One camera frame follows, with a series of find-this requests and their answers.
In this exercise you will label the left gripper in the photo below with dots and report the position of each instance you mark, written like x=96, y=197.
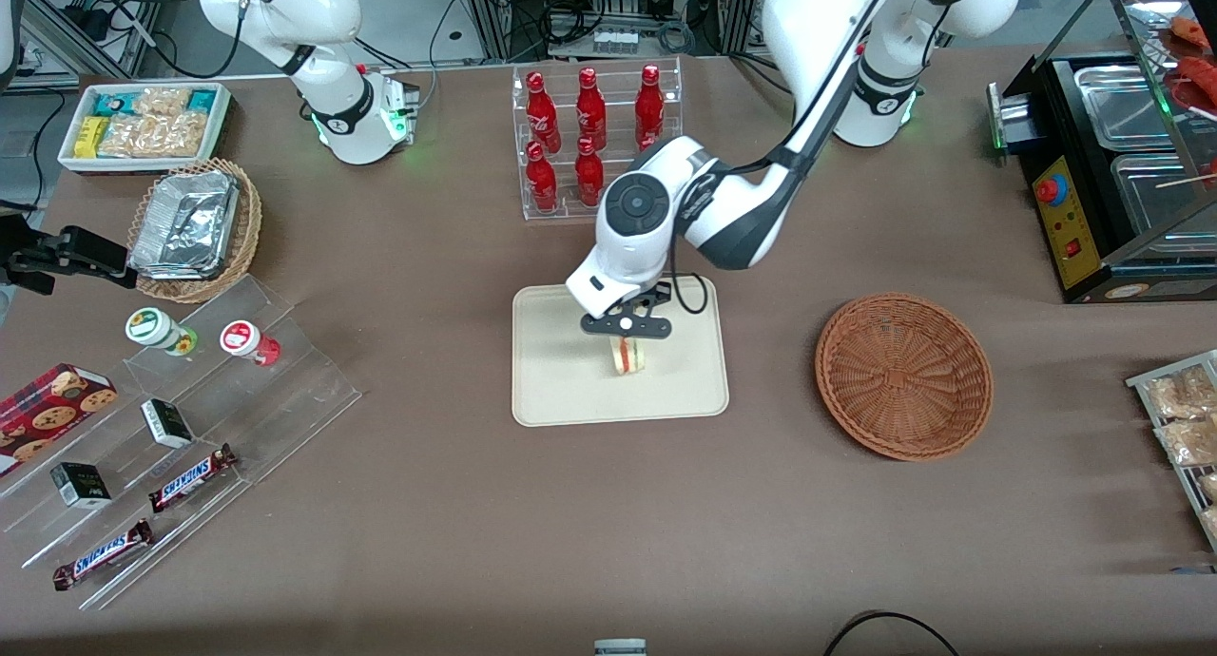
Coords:
x=661, y=291

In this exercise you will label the triangular sandwich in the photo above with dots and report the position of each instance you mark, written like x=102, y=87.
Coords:
x=627, y=356

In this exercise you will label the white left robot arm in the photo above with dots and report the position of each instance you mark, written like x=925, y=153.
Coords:
x=742, y=209

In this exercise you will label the white rectangular snack tray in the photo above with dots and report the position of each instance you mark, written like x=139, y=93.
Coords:
x=71, y=162

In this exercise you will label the beige plastic tray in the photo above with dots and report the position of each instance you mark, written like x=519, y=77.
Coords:
x=561, y=380

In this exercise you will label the light wicker basket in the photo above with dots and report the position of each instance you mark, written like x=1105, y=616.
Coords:
x=249, y=228

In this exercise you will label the round brown wicker basket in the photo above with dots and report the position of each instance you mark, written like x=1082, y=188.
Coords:
x=903, y=380

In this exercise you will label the clear acrylic bottle rack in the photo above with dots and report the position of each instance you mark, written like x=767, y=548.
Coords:
x=570, y=211

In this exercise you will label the green lid cup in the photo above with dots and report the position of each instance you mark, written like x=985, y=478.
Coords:
x=150, y=326

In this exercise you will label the aluminium foil container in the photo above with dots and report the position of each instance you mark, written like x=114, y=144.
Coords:
x=185, y=223

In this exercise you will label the red cola bottle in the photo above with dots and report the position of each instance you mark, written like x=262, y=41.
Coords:
x=649, y=105
x=542, y=183
x=590, y=112
x=587, y=176
x=542, y=114

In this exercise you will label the yellow snack pack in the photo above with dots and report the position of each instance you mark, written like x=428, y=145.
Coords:
x=90, y=138

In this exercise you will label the clear cracker bag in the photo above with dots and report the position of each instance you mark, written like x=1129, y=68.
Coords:
x=152, y=135
x=162, y=102

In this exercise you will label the red cookie box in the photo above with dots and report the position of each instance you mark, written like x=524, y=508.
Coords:
x=48, y=414

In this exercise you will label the teal snack pack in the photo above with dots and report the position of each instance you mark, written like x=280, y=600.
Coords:
x=202, y=101
x=112, y=105

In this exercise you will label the red lid cup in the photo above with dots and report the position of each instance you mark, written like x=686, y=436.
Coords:
x=242, y=337

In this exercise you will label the small black box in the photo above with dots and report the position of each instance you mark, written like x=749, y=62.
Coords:
x=166, y=423
x=81, y=485

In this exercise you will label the white power strip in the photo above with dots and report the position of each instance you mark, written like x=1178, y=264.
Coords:
x=615, y=41

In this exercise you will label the clear acrylic step display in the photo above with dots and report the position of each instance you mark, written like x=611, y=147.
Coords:
x=285, y=399

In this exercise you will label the snickers chocolate bar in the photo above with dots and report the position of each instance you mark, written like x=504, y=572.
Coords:
x=190, y=478
x=103, y=554

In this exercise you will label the small grey device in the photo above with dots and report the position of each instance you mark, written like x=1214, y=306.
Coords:
x=620, y=648

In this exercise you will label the black food warmer cabinet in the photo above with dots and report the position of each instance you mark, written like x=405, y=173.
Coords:
x=1070, y=238

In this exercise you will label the clear fried snack bag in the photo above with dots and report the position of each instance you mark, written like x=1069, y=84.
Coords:
x=1184, y=395
x=1188, y=442

